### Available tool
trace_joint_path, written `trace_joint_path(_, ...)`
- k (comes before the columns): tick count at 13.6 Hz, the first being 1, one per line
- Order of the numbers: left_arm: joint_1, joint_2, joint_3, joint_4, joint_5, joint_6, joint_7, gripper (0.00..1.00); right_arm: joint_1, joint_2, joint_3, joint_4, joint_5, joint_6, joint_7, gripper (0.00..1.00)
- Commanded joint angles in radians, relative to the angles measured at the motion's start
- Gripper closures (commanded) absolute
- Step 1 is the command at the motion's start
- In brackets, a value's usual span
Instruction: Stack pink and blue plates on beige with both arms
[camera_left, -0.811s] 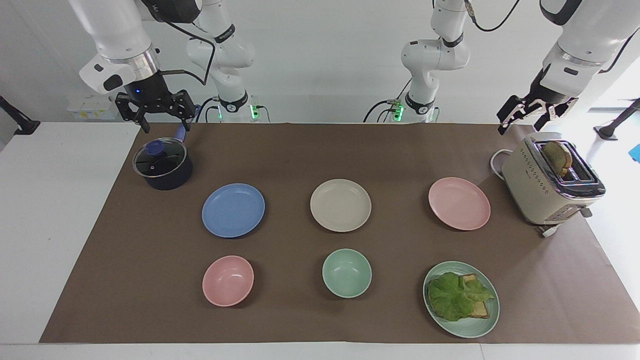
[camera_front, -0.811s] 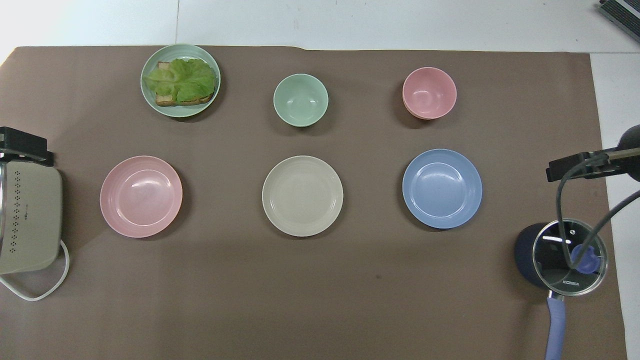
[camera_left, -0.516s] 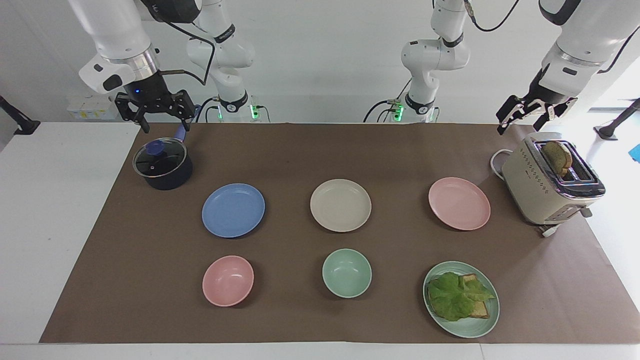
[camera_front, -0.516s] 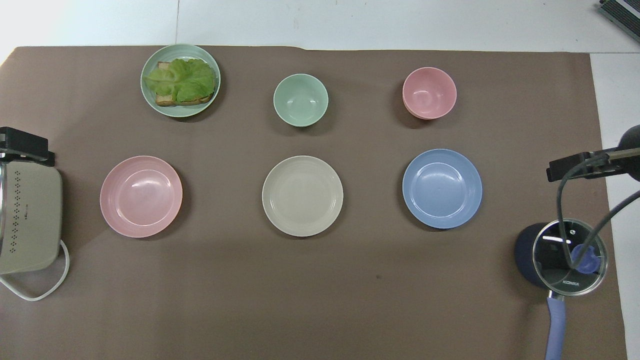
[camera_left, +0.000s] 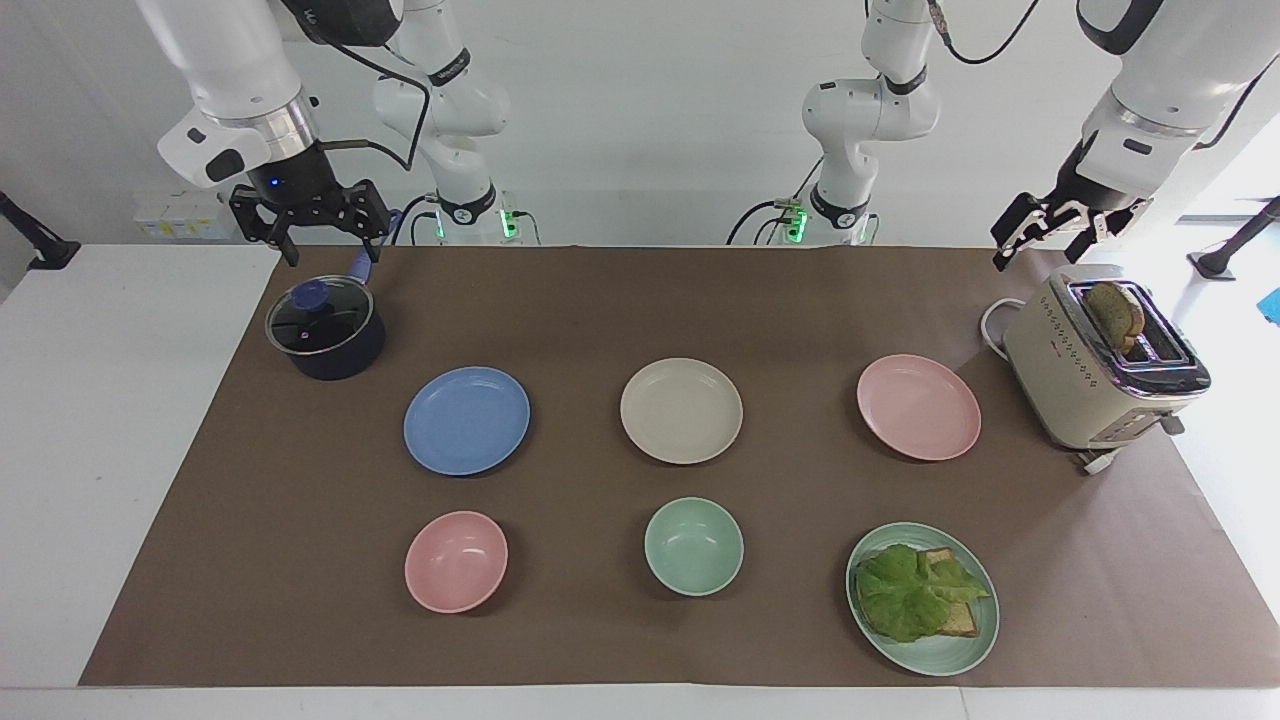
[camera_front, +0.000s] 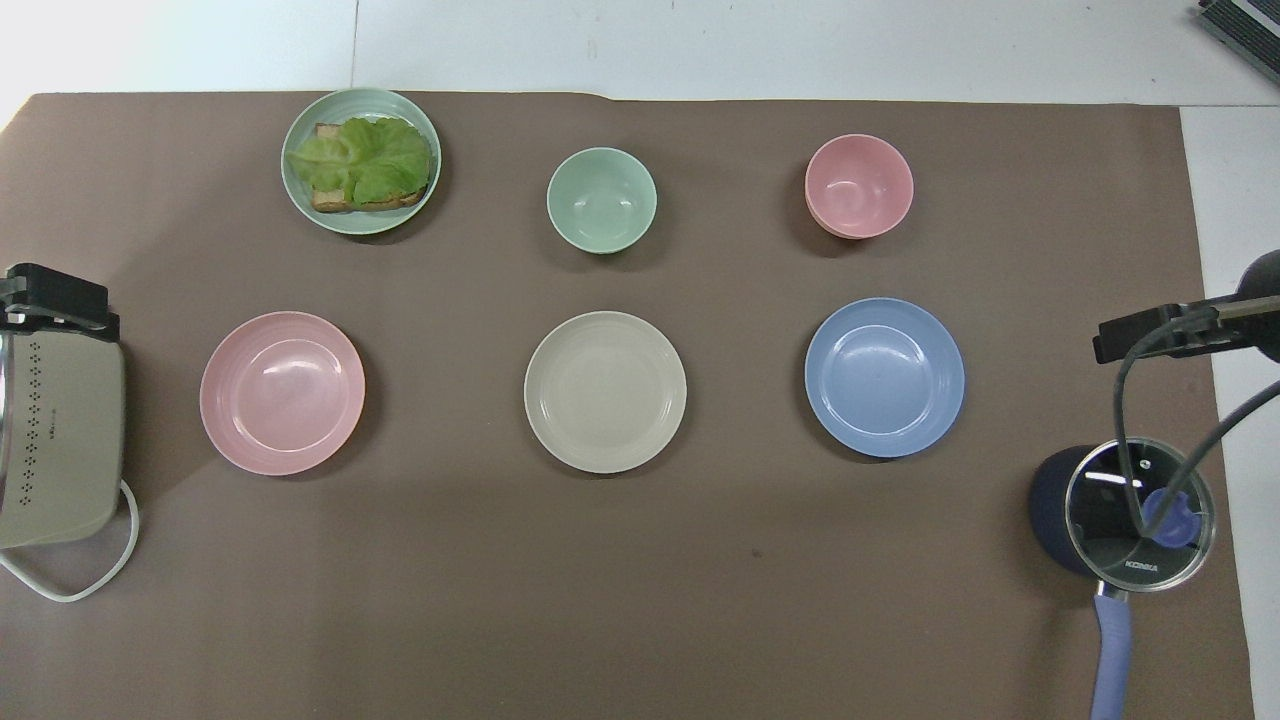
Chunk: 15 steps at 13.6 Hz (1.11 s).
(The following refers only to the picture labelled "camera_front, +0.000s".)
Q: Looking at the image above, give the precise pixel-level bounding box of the green bowl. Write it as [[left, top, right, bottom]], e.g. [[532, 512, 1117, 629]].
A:
[[546, 147, 659, 255]]

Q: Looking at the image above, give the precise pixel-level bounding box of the black cable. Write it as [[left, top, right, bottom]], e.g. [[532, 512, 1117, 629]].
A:
[[1114, 310, 1217, 536], [1140, 378, 1280, 546]]

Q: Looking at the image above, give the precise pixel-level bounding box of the beige toaster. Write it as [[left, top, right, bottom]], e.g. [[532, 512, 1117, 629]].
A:
[[0, 328, 128, 550]]

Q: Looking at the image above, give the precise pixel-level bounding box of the glass pot lid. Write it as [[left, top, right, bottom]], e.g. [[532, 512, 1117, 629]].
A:
[[1064, 437, 1218, 594]]

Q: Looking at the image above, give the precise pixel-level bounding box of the dark grey ribbed panel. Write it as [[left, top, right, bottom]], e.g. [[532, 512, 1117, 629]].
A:
[[1197, 0, 1280, 60]]

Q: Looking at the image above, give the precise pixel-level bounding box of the pink bowl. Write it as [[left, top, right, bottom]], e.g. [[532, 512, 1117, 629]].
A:
[[804, 134, 915, 241]]

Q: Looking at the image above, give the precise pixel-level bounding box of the dark blue pot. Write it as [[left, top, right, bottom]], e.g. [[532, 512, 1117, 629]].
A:
[[1028, 440, 1217, 720]]

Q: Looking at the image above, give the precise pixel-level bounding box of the toasted bread slice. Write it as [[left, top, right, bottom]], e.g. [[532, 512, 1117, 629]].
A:
[[311, 122, 428, 214]]

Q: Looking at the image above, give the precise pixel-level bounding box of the white power cable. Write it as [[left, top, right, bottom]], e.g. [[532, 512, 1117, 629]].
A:
[[0, 479, 142, 604]]

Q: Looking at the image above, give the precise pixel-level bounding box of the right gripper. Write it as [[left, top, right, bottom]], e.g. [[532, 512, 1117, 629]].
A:
[[1208, 250, 1280, 364]]

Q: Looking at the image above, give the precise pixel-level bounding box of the pink plate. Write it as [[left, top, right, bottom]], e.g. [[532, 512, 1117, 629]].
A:
[[199, 311, 367, 477]]

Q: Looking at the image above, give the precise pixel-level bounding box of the blue plate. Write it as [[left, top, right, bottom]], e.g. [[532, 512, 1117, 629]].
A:
[[804, 297, 967, 460]]

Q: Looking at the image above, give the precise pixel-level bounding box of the beige plate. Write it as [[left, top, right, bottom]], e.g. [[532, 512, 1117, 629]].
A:
[[523, 311, 689, 475]]

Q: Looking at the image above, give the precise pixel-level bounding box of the green plate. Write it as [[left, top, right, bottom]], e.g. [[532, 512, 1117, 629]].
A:
[[281, 88, 443, 236]]

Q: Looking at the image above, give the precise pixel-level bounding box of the green lettuce leaf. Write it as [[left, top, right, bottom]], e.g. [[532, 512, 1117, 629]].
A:
[[287, 116, 434, 207]]

